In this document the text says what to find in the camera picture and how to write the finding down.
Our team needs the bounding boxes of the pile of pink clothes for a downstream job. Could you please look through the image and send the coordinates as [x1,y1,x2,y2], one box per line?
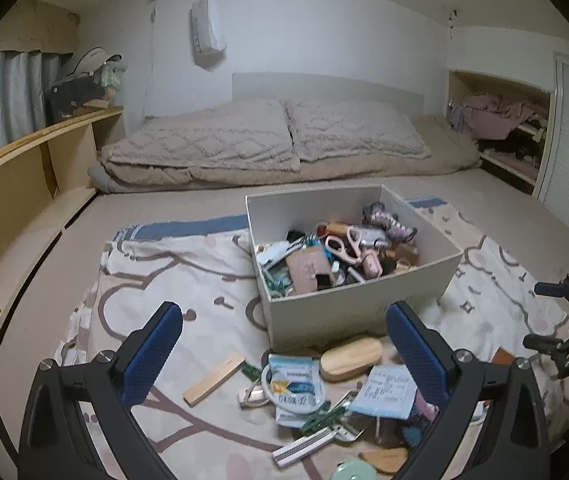
[452,92,548,141]

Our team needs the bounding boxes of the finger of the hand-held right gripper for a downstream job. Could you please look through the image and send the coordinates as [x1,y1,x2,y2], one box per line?
[523,332,569,379]
[535,275,569,307]

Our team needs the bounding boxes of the oval wooden brush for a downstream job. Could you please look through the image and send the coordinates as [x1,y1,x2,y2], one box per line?
[319,337,383,383]

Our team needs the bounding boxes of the wooden block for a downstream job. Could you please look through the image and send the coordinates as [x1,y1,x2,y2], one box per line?
[183,351,246,407]

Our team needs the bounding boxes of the white hanging bag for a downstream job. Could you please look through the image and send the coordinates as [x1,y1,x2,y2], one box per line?
[190,0,228,68]

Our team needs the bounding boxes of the beige quilted pillow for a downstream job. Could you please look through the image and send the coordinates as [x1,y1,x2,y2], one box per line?
[100,99,301,173]
[284,100,433,162]

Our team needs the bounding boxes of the printed cartoon blanket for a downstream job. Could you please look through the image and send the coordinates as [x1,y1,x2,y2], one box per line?
[57,195,569,480]

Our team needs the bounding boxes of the white plastic ring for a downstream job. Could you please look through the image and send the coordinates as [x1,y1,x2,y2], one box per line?
[260,360,333,413]

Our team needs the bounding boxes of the dark bag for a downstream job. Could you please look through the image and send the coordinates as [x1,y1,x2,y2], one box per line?
[44,77,108,126]

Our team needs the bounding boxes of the pink scissors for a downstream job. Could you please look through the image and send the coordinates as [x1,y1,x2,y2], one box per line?
[325,226,365,266]

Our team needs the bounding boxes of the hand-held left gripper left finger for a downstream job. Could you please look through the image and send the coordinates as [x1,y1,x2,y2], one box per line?
[17,301,185,480]

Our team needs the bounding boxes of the printed paper note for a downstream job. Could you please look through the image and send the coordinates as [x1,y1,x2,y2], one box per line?
[352,364,418,420]

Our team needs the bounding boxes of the wooden shelf unit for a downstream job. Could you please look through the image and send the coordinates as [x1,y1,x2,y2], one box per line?
[0,105,125,316]

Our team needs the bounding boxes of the flat wooden piece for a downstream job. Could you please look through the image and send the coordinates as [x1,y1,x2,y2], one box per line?
[359,446,410,476]

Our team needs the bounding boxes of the grey curtain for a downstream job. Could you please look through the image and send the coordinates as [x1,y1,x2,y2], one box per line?
[0,50,72,161]

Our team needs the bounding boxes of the clear plastic container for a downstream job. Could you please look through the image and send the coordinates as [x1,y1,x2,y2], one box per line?
[99,60,128,106]

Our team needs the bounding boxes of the clear face mask packet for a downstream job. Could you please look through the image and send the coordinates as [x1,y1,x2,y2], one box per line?
[263,353,330,428]

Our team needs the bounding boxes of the white visor cap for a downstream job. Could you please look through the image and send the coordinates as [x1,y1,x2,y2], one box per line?
[62,47,122,78]

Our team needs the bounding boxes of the beige mattress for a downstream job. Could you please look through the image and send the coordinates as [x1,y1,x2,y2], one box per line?
[87,114,483,195]

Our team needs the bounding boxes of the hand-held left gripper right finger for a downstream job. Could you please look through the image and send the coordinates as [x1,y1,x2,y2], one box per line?
[385,300,550,480]

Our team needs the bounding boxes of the white cardboard shoe box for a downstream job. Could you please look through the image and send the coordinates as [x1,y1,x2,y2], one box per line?
[244,184,464,353]

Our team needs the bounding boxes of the pink and black crochet toy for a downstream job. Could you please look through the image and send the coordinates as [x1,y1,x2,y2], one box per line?
[362,201,418,243]

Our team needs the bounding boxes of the closet with clothes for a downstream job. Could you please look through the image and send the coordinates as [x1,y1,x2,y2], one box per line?
[447,69,553,196]

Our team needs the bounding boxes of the pile of dark clothes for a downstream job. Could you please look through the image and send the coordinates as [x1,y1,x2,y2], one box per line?
[479,120,548,166]

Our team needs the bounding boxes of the brown card case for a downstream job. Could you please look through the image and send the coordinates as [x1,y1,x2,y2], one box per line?
[286,249,330,295]

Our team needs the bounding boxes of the green clothespin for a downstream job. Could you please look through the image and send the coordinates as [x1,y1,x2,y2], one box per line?
[301,406,348,436]

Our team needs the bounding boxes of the cardboard valance with drawings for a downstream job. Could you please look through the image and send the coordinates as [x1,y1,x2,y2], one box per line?
[0,0,81,56]

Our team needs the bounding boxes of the clear labelled pouch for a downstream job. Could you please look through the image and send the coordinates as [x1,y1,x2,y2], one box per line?
[359,227,393,250]

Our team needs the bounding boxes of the silver metal clip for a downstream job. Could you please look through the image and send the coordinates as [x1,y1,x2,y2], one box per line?
[238,385,270,409]

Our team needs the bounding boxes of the dark crochet coaster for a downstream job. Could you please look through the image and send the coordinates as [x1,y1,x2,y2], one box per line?
[377,390,440,448]

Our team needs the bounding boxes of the mint green disc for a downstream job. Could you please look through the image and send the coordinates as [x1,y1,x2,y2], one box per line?
[332,460,376,480]

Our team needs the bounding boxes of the white wall cable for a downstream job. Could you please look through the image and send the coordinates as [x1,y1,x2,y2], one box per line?
[142,0,162,121]

